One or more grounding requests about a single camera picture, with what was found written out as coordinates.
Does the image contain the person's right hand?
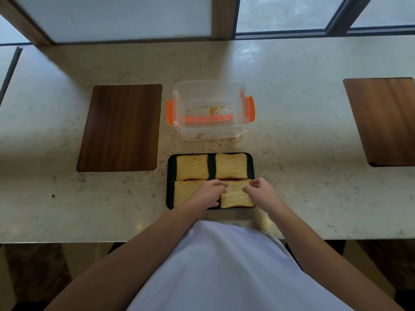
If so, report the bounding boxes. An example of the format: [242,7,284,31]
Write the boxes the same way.
[242,177,286,218]

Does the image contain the person's left hand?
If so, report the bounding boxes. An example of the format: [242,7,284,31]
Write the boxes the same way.
[185,179,229,212]

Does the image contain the toasted bread slice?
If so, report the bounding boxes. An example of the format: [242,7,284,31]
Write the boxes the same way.
[173,180,207,208]
[215,153,248,180]
[220,179,255,209]
[176,154,210,181]

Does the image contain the person's right forearm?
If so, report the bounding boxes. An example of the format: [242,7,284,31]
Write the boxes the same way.
[267,201,406,311]

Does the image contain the person's left forearm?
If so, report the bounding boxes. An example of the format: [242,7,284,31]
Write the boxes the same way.
[45,204,208,311]

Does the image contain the black rectangular tray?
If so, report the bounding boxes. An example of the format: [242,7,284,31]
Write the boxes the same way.
[166,152,256,210]

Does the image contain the clear container with orange clips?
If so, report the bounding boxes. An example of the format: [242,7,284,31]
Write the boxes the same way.
[166,79,256,141]

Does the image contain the white shirt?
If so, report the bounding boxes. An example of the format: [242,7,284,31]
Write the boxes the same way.
[126,220,354,311]

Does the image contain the dark wooden board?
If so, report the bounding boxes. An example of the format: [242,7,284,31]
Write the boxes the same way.
[77,84,163,173]
[343,77,415,167]

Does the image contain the brown wooden window frame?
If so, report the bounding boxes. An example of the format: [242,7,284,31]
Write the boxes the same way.
[0,0,238,46]

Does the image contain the dark metal window frame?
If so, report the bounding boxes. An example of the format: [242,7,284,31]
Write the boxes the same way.
[233,0,415,40]

